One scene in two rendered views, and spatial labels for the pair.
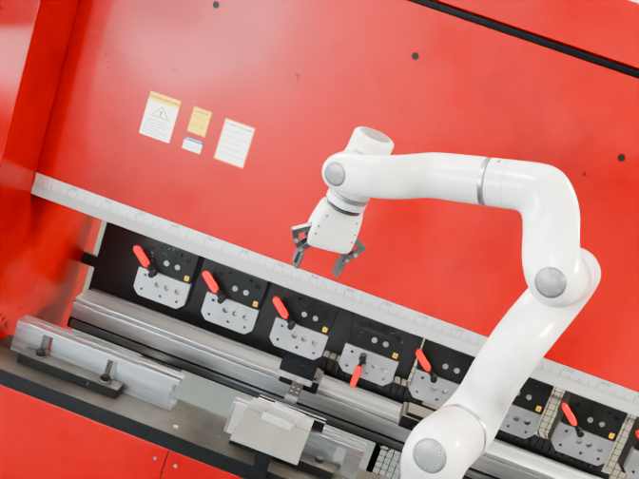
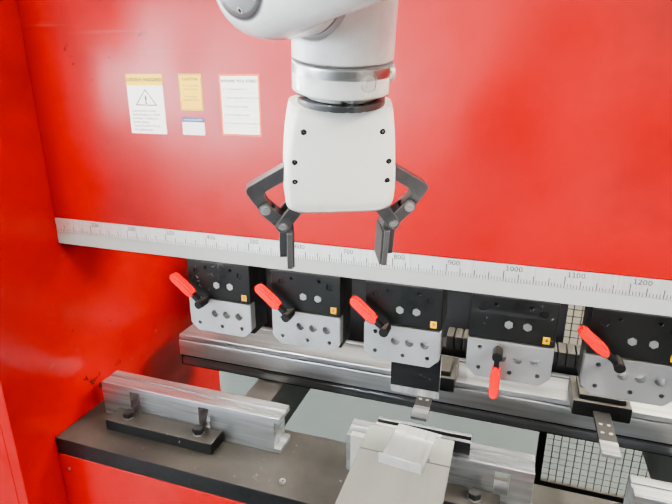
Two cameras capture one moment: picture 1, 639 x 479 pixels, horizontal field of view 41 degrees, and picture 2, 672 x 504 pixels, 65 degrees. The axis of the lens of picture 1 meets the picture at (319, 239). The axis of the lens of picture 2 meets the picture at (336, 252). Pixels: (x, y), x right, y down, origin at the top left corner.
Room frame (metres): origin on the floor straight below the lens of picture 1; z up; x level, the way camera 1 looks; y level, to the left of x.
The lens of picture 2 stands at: (1.28, -0.14, 1.71)
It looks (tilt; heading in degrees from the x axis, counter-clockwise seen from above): 18 degrees down; 14
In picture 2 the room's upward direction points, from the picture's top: straight up
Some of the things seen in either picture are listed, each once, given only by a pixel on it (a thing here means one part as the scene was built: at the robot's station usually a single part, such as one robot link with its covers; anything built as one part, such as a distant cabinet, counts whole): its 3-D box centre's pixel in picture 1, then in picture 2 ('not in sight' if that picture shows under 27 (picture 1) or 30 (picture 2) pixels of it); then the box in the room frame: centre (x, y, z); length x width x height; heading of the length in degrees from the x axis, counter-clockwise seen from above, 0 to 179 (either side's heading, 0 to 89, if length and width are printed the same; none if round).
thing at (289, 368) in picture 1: (299, 365); (415, 374); (2.25, -0.06, 1.13); 0.10 x 0.02 x 0.10; 86
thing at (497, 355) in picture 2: (358, 370); (495, 372); (2.17, -0.21, 1.20); 0.04 x 0.02 x 0.10; 176
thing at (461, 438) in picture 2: (290, 413); (422, 435); (2.24, -0.08, 0.99); 0.20 x 0.03 x 0.03; 86
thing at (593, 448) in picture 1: (586, 424); not in sight; (2.19, -0.83, 1.26); 0.15 x 0.09 x 0.17; 86
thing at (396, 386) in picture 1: (369, 375); (517, 347); (2.63, -0.30, 1.02); 0.37 x 0.06 x 0.04; 86
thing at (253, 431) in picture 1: (274, 429); (398, 476); (2.10, -0.05, 1.00); 0.26 x 0.18 x 0.01; 176
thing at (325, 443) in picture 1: (295, 436); (436, 462); (2.24, -0.12, 0.92); 0.39 x 0.06 x 0.10; 86
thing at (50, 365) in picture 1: (70, 373); (163, 430); (2.23, 0.54, 0.89); 0.30 x 0.05 x 0.03; 86
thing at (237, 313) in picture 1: (237, 296); (312, 303); (2.26, 0.16, 1.26); 0.15 x 0.09 x 0.17; 86
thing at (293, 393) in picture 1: (298, 383); (428, 384); (2.41, -0.08, 1.01); 0.26 x 0.12 x 0.05; 176
